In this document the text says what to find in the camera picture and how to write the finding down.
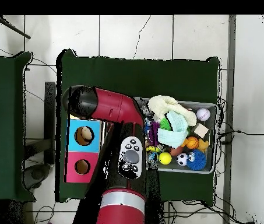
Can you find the cream knitted cloth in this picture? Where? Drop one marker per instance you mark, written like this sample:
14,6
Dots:
164,105

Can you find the mint green knitted cloth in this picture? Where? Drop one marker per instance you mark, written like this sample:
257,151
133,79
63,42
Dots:
176,133

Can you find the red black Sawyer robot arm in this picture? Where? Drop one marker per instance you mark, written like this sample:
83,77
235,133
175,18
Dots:
117,107

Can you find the wooden box with three holes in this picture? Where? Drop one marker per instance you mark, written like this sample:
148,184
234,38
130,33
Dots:
85,172

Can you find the shallow silver mesh bin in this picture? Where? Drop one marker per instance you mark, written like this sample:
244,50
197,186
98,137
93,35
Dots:
192,171

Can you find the purple spiky rubber ball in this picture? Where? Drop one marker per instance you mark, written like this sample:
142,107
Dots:
155,134

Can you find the yellow tennis ball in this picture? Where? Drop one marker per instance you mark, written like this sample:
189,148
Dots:
165,158

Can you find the small soccer ball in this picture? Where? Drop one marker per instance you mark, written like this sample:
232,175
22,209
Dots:
182,159

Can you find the small orange basketball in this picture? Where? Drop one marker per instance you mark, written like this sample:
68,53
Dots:
192,142

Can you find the large wooden cube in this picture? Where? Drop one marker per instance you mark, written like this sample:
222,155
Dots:
201,130

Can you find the white baseball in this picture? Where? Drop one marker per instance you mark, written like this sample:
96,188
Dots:
203,114

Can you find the blue spiky rubber ball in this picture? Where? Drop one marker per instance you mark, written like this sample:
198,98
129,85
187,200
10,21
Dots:
197,161

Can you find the black metal stand bar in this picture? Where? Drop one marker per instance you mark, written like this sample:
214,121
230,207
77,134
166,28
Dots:
50,116

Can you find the dark green side table cloth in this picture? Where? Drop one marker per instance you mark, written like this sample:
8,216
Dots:
3,93

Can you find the black tripod leg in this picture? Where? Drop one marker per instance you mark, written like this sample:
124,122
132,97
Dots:
15,29

